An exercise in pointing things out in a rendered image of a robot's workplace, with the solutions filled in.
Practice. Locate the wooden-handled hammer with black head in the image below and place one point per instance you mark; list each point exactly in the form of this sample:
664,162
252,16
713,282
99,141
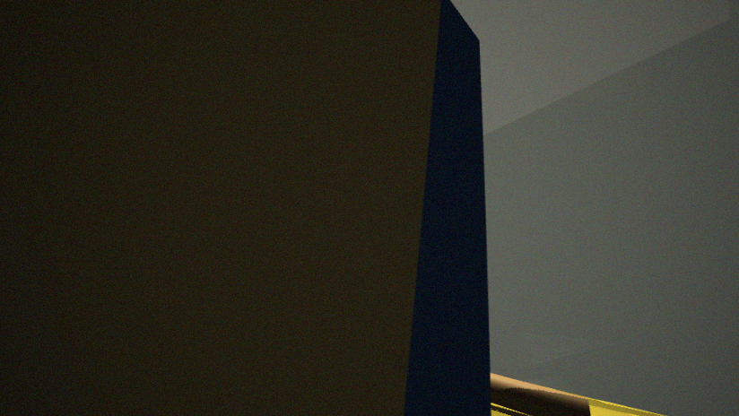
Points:
536,400

